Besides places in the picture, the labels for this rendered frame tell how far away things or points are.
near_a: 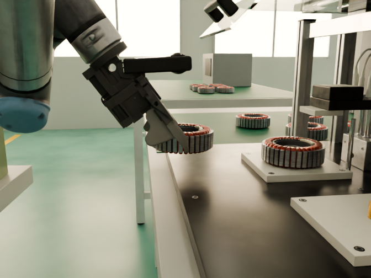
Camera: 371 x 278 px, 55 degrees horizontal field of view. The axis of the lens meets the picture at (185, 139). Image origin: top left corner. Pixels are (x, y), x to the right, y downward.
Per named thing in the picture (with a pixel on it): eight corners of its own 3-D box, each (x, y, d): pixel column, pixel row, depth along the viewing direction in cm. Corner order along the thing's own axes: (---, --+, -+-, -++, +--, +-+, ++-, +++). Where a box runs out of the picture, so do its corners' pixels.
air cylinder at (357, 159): (362, 171, 64) (366, 141, 63) (340, 159, 71) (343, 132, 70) (388, 170, 65) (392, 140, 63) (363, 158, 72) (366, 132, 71)
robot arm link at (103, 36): (109, 20, 62) (105, 14, 54) (126, 42, 63) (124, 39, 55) (75, 46, 62) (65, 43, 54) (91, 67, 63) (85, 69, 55)
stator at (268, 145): (280, 172, 59) (281, 150, 58) (250, 155, 70) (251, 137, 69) (337, 167, 62) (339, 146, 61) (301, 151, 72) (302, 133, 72)
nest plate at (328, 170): (266, 182, 58) (266, 175, 58) (240, 158, 72) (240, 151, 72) (352, 178, 60) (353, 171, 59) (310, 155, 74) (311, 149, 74)
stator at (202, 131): (152, 156, 58) (152, 134, 58) (149, 140, 69) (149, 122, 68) (218, 155, 60) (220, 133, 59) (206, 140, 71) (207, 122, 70)
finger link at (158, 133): (165, 168, 58) (135, 125, 61) (194, 146, 58) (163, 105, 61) (160, 165, 55) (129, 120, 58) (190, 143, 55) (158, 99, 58)
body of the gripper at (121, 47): (127, 124, 66) (85, 70, 63) (164, 96, 66) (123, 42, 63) (126, 132, 59) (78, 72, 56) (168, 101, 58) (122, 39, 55)
